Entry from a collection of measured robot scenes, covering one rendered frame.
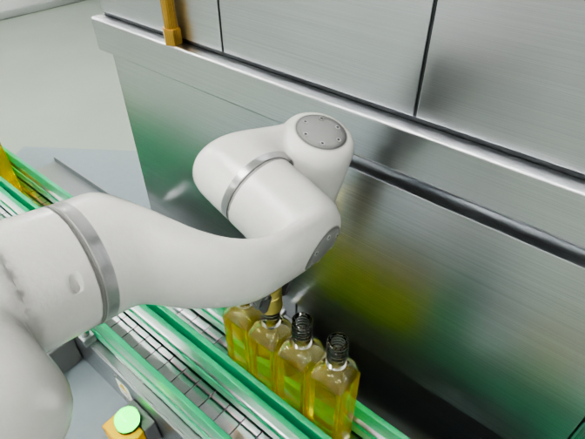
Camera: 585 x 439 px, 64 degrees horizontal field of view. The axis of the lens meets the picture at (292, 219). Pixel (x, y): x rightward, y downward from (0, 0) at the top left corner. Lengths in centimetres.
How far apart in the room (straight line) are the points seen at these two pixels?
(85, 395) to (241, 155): 82
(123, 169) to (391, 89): 129
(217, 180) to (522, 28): 31
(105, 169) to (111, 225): 145
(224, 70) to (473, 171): 38
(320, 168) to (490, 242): 23
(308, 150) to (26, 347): 28
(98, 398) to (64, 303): 83
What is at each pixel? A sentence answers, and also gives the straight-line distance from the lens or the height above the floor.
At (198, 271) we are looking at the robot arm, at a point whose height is 143.
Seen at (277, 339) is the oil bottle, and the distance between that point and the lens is 71.
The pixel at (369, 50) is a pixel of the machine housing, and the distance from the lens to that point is 58.
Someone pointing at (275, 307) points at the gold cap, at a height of 114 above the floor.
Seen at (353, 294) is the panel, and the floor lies 109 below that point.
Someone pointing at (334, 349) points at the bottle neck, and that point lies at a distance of 63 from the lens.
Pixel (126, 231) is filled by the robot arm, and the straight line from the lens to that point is 31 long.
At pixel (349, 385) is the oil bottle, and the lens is 69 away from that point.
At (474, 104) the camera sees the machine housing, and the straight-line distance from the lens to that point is 54.
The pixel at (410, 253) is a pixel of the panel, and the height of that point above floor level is 123.
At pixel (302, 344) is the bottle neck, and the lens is 68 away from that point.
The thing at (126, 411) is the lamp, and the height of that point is 85.
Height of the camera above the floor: 166
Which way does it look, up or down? 40 degrees down
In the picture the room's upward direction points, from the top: straight up
